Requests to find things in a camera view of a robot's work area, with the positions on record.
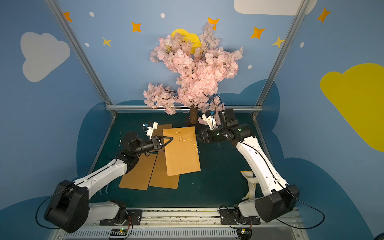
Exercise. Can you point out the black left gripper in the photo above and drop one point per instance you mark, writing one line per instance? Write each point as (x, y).
(156, 143)

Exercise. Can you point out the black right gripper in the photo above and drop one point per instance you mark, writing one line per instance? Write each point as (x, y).
(208, 135)

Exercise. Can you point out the brown kraft file bag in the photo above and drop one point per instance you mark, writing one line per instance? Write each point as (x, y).
(182, 155)

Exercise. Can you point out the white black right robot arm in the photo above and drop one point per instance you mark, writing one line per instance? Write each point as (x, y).
(279, 198)

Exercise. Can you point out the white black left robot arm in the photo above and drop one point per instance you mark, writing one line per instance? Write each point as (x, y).
(69, 207)

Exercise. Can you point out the brown kraft envelope far left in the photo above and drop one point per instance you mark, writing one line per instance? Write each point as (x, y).
(162, 130)

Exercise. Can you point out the brown kraft envelope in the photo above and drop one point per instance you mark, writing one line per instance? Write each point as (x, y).
(160, 177)
(162, 130)
(139, 177)

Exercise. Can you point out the brown kraft envelope front middle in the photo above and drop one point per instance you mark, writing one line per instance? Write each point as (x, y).
(160, 177)

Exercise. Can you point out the brown kraft envelope front left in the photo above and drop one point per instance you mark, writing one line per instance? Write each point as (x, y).
(139, 177)

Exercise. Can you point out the pink cherry blossom tree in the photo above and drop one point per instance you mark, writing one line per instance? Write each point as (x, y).
(201, 64)

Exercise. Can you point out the white yellow cloth strip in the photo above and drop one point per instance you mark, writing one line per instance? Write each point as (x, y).
(252, 182)

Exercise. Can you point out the blue plastic fork toy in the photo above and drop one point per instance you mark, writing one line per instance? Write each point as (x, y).
(104, 190)

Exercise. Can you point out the left circuit board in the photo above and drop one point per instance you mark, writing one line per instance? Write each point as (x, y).
(118, 233)

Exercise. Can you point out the circuit board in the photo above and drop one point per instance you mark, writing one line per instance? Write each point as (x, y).
(244, 234)
(118, 233)

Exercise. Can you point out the right circuit board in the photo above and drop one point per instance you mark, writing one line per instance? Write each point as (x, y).
(244, 234)

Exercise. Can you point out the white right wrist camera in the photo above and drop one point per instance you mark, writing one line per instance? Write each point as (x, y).
(209, 119)

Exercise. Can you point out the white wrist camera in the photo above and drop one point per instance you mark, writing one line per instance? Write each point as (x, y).
(149, 128)
(209, 119)

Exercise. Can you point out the dark metal tree base plate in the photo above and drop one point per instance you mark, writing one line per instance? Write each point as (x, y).
(187, 123)

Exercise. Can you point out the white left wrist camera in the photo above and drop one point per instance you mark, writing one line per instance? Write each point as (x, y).
(149, 128)

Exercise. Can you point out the aluminium right corner post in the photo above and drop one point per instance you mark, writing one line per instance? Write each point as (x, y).
(291, 34)

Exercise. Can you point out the aluminium corner post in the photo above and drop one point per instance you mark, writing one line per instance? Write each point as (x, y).
(64, 24)
(291, 34)

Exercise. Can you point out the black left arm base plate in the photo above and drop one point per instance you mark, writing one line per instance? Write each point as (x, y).
(128, 217)

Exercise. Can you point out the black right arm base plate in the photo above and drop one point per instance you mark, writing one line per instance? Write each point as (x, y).
(233, 217)

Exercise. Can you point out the aluminium front rail frame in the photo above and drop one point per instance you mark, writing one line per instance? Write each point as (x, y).
(190, 224)

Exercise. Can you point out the aluminium left corner post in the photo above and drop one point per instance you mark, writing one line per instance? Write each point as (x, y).
(64, 24)

